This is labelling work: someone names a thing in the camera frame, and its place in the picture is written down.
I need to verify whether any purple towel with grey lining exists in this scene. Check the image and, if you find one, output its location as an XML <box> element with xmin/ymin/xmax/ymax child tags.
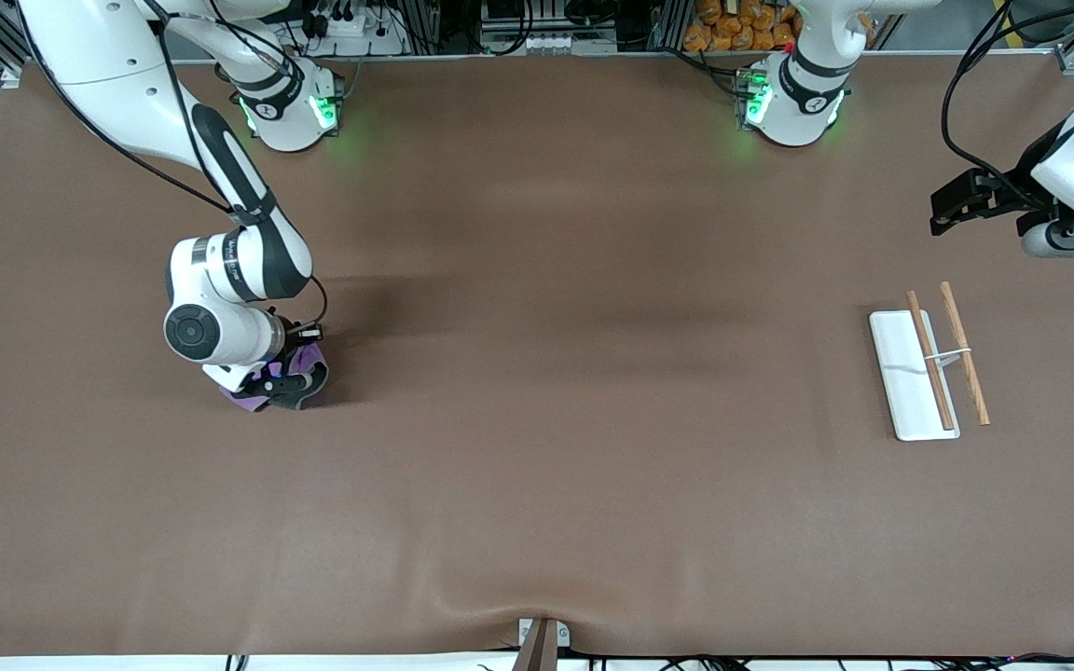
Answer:
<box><xmin>220</xmin><ymin>340</ymin><xmax>331</xmax><ymax>414</ymax></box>

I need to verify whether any white rack with wooden rods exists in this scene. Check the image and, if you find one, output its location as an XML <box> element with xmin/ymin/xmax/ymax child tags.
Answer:
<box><xmin>869</xmin><ymin>281</ymin><xmax>992</xmax><ymax>442</ymax></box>

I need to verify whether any brown table cover mat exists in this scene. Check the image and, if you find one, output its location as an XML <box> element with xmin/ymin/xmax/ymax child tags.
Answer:
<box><xmin>0</xmin><ymin>51</ymin><xmax>1074</xmax><ymax>659</ymax></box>

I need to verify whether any pile of orange objects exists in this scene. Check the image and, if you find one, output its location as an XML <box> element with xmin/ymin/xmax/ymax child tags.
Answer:
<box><xmin>683</xmin><ymin>0</ymin><xmax>805</xmax><ymax>54</ymax></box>

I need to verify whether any white power strip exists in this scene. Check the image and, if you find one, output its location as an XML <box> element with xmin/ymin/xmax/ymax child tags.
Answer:
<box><xmin>307</xmin><ymin>0</ymin><xmax>409</xmax><ymax>58</ymax></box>

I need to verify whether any white terminal block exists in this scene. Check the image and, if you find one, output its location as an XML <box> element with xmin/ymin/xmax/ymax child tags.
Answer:
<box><xmin>520</xmin><ymin>32</ymin><xmax>586</xmax><ymax>54</ymax></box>

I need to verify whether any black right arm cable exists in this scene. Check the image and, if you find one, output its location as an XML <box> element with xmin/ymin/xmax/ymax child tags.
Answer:
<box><xmin>15</xmin><ymin>0</ymin><xmax>330</xmax><ymax>342</ymax></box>

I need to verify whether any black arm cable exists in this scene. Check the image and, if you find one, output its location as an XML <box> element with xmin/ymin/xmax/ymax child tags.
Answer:
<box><xmin>940</xmin><ymin>0</ymin><xmax>1074</xmax><ymax>202</ymax></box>
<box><xmin>15</xmin><ymin>0</ymin><xmax>330</xmax><ymax>342</ymax></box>

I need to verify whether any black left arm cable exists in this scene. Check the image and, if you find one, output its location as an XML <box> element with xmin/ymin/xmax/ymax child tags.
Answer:
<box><xmin>940</xmin><ymin>0</ymin><xmax>1074</xmax><ymax>202</ymax></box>

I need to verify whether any grey bracket with brown post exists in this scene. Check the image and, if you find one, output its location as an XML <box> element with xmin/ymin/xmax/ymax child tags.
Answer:
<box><xmin>511</xmin><ymin>617</ymin><xmax>572</xmax><ymax>671</ymax></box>

